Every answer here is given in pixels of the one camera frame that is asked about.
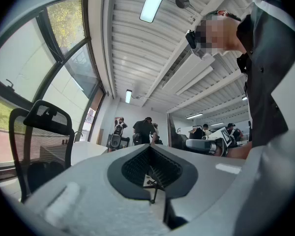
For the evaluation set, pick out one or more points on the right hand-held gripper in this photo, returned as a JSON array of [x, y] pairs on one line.
[[222, 136]]

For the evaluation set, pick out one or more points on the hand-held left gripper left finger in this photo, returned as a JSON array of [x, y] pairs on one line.
[[88, 185]]

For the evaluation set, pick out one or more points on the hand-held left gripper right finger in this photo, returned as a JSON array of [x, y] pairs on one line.
[[206, 176]]

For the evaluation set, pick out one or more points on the person's right forearm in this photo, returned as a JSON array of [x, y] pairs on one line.
[[238, 152]]

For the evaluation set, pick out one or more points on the long ceiling light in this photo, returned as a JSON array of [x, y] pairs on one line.
[[244, 98], [217, 124], [194, 116], [154, 1], [128, 96]]

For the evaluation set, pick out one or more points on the white office desk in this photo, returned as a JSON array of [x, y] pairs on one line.
[[88, 150]]

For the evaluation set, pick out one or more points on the black caster chair base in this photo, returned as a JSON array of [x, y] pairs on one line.
[[155, 188]]

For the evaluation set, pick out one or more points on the black rounded device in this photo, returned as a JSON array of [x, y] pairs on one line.
[[116, 140]]

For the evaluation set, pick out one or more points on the white ceiling air unit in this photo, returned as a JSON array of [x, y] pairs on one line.
[[189, 72]]

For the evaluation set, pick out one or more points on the black mesh office chair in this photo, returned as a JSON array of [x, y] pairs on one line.
[[49, 118]]

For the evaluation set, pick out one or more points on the person's head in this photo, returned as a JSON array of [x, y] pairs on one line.
[[226, 38]]

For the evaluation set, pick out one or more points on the person's black clothing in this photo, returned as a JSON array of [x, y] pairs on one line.
[[268, 58]]

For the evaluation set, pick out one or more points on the red head band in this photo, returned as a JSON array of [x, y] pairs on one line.
[[222, 13]]

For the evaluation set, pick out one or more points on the dark framed window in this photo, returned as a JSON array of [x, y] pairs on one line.
[[27, 58]]

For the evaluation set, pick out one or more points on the black round ceiling fixture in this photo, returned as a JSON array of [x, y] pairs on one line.
[[182, 1]]

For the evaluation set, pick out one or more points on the black head-worn camera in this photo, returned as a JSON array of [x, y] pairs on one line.
[[190, 38]]

